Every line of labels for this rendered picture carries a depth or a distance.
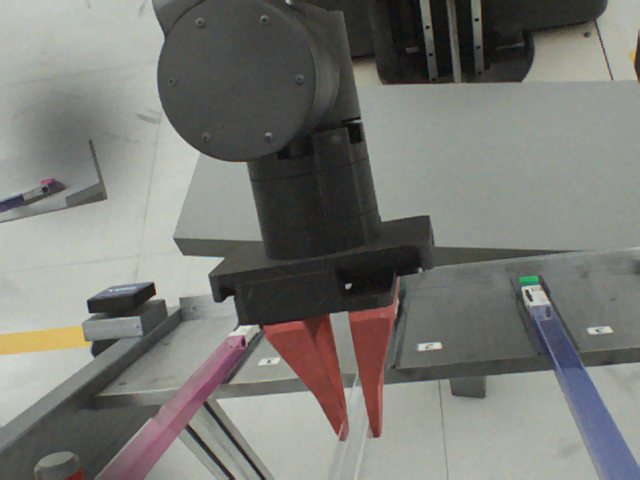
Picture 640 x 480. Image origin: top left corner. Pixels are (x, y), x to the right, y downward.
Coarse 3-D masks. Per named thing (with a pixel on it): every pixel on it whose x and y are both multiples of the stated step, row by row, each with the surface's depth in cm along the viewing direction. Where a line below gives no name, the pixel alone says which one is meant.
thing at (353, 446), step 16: (384, 368) 49; (352, 400) 43; (352, 416) 40; (352, 432) 38; (368, 432) 39; (336, 448) 37; (352, 448) 36; (368, 448) 38; (336, 464) 35; (352, 464) 35
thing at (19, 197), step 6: (48, 186) 83; (54, 186) 85; (0, 198) 75; (6, 198) 74; (12, 198) 75; (18, 198) 76; (24, 198) 77; (0, 204) 72; (6, 204) 73; (12, 204) 75; (18, 204) 76; (0, 210) 72; (6, 210) 73
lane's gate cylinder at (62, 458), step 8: (48, 456) 11; (56, 456) 11; (64, 456) 11; (72, 456) 11; (40, 464) 11; (48, 464) 11; (56, 464) 11; (64, 464) 11; (72, 464) 11; (40, 472) 11; (48, 472) 11; (56, 472) 11; (64, 472) 11; (72, 472) 11; (80, 472) 11
